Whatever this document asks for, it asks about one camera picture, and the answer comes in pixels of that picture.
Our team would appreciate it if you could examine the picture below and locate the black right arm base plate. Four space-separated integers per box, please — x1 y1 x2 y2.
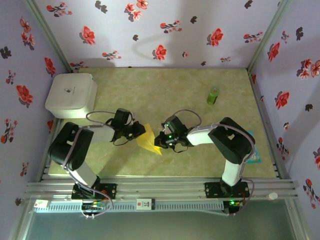
204 181 250 199

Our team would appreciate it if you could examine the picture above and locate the white red label tag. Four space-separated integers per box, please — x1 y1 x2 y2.
136 198 156 211

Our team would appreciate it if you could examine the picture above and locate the blue snack packet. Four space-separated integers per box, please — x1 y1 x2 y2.
246 129 263 165

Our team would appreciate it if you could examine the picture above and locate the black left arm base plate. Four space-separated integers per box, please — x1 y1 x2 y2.
71 183 118 200

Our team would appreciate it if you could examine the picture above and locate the aluminium frame post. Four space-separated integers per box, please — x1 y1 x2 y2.
246 0 293 72
23 0 73 73

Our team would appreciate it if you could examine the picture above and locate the grey slotted cable duct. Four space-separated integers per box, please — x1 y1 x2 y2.
34 201 225 213

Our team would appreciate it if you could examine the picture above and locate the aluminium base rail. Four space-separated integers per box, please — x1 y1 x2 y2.
24 176 300 201

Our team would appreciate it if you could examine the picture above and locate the green bottle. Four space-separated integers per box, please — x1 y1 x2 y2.
206 86 221 105

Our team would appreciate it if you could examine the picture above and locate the white card with red mark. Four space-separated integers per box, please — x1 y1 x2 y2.
34 199 50 210

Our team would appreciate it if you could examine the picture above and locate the yellow paper sheet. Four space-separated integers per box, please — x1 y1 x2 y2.
136 123 163 156

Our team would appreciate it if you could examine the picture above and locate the white plastic lidded box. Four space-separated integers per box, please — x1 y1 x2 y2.
44 72 98 120

